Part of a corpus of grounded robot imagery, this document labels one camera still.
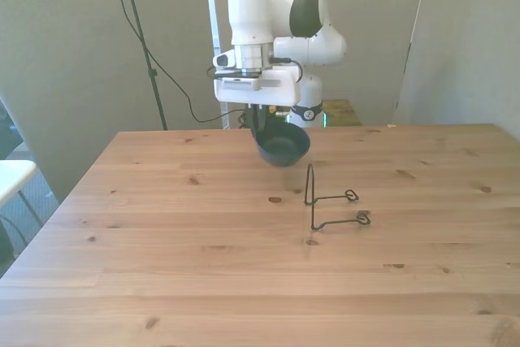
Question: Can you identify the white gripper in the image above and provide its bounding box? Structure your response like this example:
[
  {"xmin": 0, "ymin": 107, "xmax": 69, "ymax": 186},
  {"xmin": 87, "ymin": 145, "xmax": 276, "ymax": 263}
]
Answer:
[{"xmin": 214, "ymin": 67, "xmax": 303, "ymax": 139}]

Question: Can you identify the blue bowl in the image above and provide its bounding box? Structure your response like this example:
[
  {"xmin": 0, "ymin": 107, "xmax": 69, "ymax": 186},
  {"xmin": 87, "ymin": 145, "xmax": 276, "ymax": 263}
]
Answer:
[{"xmin": 250, "ymin": 121, "xmax": 312, "ymax": 168}]

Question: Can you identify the black tripod stand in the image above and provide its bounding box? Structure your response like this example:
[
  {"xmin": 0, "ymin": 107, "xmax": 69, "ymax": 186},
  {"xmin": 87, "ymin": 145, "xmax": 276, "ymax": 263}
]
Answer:
[{"xmin": 103, "ymin": 0, "xmax": 170, "ymax": 132}]

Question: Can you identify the white side table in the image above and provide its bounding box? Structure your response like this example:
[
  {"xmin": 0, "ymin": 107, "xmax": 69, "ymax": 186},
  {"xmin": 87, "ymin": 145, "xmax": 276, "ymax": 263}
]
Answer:
[{"xmin": 0, "ymin": 158, "xmax": 44, "ymax": 228}]

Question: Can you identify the dark coiled cable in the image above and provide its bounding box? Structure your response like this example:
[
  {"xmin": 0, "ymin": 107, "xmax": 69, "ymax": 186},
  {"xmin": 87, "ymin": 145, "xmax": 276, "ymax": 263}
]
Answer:
[{"xmin": 237, "ymin": 107, "xmax": 291, "ymax": 130}]

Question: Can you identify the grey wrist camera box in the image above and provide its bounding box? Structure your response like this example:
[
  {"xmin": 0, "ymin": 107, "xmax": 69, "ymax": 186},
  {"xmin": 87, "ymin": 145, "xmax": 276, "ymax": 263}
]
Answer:
[{"xmin": 214, "ymin": 73, "xmax": 262, "ymax": 92}]

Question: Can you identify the black hanging cable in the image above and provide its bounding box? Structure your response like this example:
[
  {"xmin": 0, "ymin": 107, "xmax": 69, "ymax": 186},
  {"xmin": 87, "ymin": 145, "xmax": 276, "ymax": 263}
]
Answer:
[{"xmin": 105, "ymin": 0, "xmax": 248, "ymax": 124}]

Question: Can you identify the black wire bowl stand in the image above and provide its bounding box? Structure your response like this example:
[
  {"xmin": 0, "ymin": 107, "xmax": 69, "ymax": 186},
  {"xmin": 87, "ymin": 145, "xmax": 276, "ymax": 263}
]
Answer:
[{"xmin": 304, "ymin": 163, "xmax": 372, "ymax": 232}]

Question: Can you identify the white vertical frame pole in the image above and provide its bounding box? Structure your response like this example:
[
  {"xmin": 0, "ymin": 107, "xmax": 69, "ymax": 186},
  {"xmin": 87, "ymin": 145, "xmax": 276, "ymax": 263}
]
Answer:
[{"xmin": 202, "ymin": 0, "xmax": 231, "ymax": 130}]

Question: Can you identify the thin white cord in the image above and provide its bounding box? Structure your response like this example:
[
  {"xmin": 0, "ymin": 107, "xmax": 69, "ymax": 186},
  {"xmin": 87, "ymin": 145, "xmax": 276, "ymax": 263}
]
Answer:
[{"xmin": 390, "ymin": 0, "xmax": 432, "ymax": 128}]

